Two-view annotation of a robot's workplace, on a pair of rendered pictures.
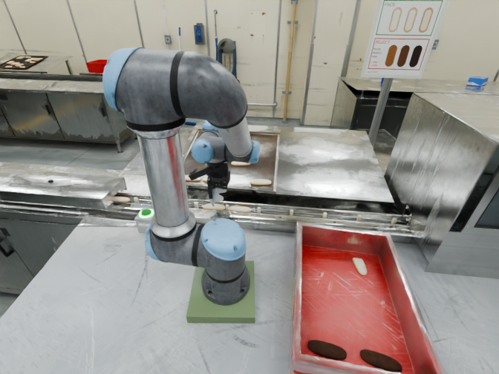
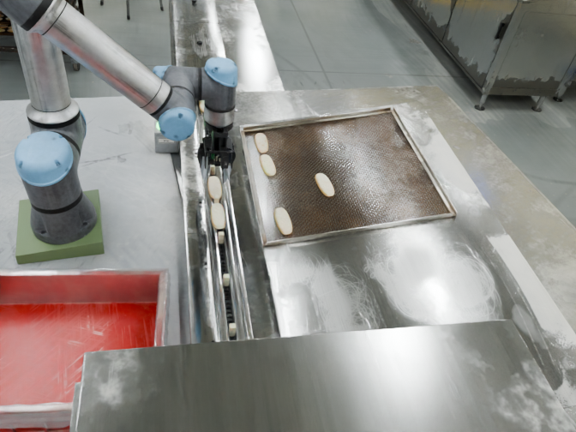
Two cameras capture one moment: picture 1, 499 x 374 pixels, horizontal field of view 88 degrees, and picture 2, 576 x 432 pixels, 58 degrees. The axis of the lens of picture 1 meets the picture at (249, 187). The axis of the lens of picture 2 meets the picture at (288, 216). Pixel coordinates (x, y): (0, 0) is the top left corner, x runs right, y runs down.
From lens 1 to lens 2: 1.19 m
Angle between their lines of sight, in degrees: 52
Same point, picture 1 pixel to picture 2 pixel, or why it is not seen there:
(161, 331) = (13, 193)
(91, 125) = (477, 41)
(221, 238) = (31, 148)
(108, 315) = not seen: hidden behind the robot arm
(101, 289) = not seen: hidden behind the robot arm
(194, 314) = (21, 206)
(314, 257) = (133, 323)
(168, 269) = (96, 178)
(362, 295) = (57, 387)
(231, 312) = (22, 234)
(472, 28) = not seen: outside the picture
